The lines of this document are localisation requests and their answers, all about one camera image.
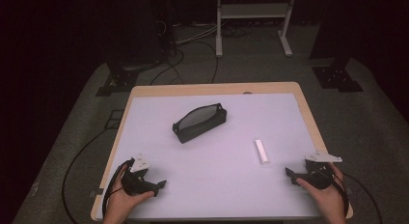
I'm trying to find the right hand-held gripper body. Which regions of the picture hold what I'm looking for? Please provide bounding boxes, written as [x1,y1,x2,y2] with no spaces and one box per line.
[298,150,343,190]

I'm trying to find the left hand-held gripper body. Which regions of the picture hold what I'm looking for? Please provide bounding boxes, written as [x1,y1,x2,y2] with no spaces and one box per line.
[120,154,160,197]

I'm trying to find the white eraser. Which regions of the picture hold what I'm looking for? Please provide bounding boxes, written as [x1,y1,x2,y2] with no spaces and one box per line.
[255,139,270,165]

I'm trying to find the black pencil case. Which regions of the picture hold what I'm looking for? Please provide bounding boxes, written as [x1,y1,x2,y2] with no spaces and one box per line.
[172,102,228,145]

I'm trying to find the person's left hand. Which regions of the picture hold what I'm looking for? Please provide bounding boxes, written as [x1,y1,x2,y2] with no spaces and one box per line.
[102,165,155,224]

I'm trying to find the person's right hand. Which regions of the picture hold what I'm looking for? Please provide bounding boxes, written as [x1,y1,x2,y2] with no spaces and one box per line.
[295,163,347,224]

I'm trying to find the white table mat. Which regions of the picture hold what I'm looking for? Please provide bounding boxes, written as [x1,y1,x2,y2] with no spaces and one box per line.
[101,93,345,220]

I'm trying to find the light wooden table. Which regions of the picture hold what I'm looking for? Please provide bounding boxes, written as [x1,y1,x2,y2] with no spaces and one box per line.
[90,81,354,222]

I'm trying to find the white metal stand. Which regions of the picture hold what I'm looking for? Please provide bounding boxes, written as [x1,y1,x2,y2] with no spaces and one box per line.
[215,0,297,58]

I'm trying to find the left hand-held gripper black cable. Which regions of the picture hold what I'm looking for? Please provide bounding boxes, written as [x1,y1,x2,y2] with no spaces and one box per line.
[101,157,135,218]

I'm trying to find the hand-held gripper black cable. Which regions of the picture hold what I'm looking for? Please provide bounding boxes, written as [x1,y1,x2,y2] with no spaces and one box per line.
[317,164,350,218]
[101,157,135,218]

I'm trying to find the right hand-held gripper black cable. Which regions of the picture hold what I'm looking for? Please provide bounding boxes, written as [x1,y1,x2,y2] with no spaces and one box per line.
[317,164,350,218]

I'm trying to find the black floor cable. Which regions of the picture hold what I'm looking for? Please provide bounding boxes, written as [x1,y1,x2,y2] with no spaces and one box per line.
[341,170,384,224]
[62,128,112,224]

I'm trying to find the black square floor frame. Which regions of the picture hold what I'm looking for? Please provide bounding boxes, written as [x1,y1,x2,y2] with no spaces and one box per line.
[103,109,125,130]

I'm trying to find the black stand with base plate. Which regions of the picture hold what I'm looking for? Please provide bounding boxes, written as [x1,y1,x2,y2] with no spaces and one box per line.
[95,0,177,98]
[309,0,365,94]

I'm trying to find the black floor cables bundle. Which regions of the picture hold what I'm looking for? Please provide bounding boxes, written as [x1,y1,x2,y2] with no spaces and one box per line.
[149,40,220,86]

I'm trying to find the white floor cables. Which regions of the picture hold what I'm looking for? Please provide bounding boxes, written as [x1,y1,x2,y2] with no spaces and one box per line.
[174,22,218,45]

